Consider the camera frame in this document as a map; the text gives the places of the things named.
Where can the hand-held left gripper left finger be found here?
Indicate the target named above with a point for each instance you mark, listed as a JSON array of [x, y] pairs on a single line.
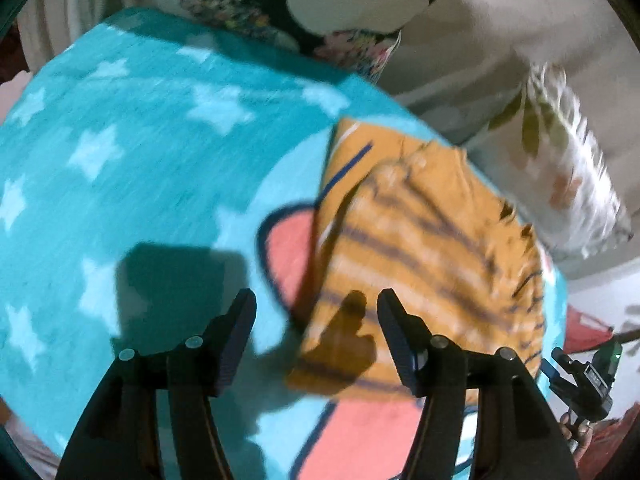
[[239, 332]]

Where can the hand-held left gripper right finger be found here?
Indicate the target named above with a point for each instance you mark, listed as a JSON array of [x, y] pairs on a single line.
[[400, 342]]

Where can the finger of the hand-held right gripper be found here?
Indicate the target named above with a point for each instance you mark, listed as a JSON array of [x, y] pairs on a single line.
[[552, 366]]

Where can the orange striped sweater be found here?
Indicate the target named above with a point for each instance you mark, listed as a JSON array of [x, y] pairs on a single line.
[[430, 260]]

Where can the person's right hand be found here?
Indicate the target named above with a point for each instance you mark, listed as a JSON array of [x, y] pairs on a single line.
[[575, 437]]

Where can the red patterned cloth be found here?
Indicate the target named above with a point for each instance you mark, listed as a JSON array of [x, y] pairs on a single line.
[[587, 332]]

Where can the turquoise star blanket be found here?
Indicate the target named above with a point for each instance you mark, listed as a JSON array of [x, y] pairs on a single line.
[[150, 160]]

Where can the white leaf print pillow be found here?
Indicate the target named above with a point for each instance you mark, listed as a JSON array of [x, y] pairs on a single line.
[[565, 160]]

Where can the beige cloth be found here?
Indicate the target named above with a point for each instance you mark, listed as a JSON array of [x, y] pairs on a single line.
[[475, 35]]

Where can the white curtain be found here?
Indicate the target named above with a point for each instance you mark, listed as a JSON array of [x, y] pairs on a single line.
[[75, 10]]

